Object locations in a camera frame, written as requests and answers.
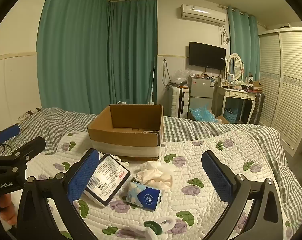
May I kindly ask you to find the white mop pole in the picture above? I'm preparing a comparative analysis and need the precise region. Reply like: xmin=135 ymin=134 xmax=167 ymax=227
xmin=147 ymin=57 xmax=156 ymax=105

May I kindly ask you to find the white looped hair band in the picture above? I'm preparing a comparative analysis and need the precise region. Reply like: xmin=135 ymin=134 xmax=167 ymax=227
xmin=131 ymin=217 xmax=176 ymax=240

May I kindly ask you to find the white suitcase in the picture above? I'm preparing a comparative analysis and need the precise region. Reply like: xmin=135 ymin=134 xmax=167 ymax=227
xmin=170 ymin=86 xmax=190 ymax=118

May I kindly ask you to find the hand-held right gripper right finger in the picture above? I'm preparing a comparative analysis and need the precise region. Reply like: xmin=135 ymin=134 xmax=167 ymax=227
xmin=201 ymin=150 xmax=285 ymax=240

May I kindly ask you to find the brown box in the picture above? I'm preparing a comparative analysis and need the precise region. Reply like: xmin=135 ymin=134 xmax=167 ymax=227
xmin=248 ymin=80 xmax=263 ymax=92

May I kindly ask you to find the wide green curtain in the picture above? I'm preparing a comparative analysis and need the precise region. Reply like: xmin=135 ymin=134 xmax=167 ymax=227
xmin=36 ymin=0 xmax=110 ymax=115

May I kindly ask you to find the floral quilted bedspread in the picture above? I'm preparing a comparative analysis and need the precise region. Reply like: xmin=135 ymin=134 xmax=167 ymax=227
xmin=23 ymin=130 xmax=302 ymax=240

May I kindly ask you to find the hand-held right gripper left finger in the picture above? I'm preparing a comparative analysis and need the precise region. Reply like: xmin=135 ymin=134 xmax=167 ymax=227
xmin=16 ymin=148 xmax=100 ymax=240

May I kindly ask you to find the dark suitcase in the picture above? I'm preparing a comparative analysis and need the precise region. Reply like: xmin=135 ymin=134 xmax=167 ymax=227
xmin=248 ymin=92 xmax=265 ymax=125

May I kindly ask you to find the white air conditioner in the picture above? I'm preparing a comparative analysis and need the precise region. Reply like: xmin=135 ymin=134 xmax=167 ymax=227
xmin=180 ymin=4 xmax=227 ymax=26

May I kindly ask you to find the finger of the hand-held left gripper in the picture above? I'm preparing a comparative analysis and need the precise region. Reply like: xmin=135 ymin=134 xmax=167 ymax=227
xmin=12 ymin=137 xmax=46 ymax=161
xmin=0 ymin=124 xmax=21 ymax=146

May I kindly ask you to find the person's left hand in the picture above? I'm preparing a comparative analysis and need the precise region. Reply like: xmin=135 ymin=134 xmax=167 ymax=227
xmin=0 ymin=194 xmax=18 ymax=227

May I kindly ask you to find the brown patterned pillow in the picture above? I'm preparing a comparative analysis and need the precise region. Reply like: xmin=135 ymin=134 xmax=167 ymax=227
xmin=17 ymin=107 xmax=44 ymax=120

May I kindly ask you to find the narrow green curtain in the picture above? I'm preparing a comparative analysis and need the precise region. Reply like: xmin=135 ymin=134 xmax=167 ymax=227
xmin=227 ymin=5 xmax=260 ymax=80

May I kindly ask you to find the white louvred wardrobe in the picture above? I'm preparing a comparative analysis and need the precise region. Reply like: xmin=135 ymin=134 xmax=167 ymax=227
xmin=257 ymin=26 xmax=302 ymax=155

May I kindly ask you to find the blue bubble wrap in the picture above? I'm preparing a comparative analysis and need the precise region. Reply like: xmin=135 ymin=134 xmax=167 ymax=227
xmin=190 ymin=102 xmax=223 ymax=123

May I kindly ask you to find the grey mini fridge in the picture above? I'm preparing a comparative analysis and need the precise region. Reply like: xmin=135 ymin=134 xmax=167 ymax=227
xmin=188 ymin=76 xmax=215 ymax=119

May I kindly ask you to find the white oval mirror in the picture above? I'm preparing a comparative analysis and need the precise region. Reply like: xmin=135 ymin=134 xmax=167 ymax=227
xmin=226 ymin=53 xmax=243 ymax=82

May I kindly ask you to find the beige plush toy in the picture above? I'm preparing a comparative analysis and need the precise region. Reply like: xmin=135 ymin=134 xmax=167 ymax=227
xmin=133 ymin=161 xmax=175 ymax=189

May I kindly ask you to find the blue plastic basket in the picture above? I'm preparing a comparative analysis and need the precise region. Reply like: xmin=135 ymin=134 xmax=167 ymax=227
xmin=224 ymin=108 xmax=239 ymax=123

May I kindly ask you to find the clear plastic bag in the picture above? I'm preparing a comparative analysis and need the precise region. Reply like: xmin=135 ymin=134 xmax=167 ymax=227
xmin=175 ymin=69 xmax=191 ymax=85

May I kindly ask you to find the green corner curtain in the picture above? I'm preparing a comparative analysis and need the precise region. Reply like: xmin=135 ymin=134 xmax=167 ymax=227
xmin=107 ymin=0 xmax=158 ymax=114

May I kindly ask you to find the wall cable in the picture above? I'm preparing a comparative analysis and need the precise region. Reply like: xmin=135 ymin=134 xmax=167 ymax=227
xmin=162 ymin=59 xmax=174 ymax=88

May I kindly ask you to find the white dressing table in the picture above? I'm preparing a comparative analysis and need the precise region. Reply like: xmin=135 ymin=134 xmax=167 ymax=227
xmin=215 ymin=82 xmax=258 ymax=124

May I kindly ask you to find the white plush toy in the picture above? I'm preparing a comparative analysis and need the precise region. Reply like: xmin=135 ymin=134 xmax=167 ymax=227
xmin=85 ymin=154 xmax=131 ymax=207

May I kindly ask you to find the grey checked blanket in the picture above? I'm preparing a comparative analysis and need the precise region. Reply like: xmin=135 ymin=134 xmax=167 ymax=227
xmin=0 ymin=107 xmax=302 ymax=230

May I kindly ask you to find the blue white tissue pack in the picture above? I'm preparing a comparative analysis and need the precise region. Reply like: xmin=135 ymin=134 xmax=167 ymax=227
xmin=126 ymin=181 xmax=162 ymax=208

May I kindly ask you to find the black wall television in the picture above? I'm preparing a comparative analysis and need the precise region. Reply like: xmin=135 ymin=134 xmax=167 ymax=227
xmin=189 ymin=41 xmax=226 ymax=71

